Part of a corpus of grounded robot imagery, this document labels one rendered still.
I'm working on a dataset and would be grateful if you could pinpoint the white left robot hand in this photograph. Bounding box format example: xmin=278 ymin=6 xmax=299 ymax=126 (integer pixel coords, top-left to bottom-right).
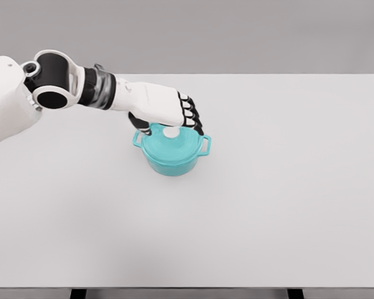
xmin=127 ymin=81 xmax=204 ymax=136

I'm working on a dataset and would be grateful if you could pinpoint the teal pot lid white knob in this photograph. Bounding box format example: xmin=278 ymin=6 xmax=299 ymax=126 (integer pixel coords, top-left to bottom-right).
xmin=140 ymin=121 xmax=203 ymax=163

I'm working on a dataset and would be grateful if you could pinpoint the teal pot with handles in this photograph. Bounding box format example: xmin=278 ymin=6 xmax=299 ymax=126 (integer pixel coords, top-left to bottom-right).
xmin=132 ymin=129 xmax=213 ymax=177

